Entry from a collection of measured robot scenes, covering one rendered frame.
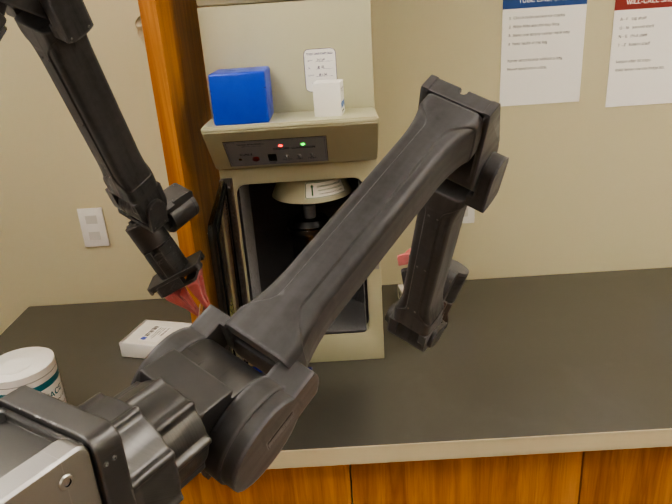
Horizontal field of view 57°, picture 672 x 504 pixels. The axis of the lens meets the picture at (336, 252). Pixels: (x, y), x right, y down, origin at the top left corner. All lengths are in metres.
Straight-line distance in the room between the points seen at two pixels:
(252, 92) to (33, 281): 1.10
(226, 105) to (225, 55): 0.13
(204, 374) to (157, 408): 0.05
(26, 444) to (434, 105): 0.44
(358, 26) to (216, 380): 0.90
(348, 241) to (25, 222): 1.53
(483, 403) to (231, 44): 0.85
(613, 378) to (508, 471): 0.31
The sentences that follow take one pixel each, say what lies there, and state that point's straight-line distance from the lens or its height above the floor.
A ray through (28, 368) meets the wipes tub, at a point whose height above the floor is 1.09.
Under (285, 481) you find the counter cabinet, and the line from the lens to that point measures 1.29.
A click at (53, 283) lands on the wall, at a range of 2.00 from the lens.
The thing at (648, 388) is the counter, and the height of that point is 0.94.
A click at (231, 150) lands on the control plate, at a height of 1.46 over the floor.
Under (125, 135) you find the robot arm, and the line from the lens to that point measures 0.94.
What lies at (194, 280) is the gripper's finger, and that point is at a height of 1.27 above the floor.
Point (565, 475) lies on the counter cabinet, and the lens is 1.36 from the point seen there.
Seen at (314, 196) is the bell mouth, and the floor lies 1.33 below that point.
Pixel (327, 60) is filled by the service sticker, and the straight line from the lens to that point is 1.23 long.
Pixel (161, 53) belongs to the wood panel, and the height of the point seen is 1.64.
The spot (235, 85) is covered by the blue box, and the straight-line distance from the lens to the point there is 1.14.
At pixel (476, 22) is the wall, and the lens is 1.70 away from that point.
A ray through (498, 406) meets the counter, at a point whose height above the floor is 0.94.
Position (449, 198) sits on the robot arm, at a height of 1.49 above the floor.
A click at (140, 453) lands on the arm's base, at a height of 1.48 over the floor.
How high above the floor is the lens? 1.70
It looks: 22 degrees down
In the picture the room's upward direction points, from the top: 4 degrees counter-clockwise
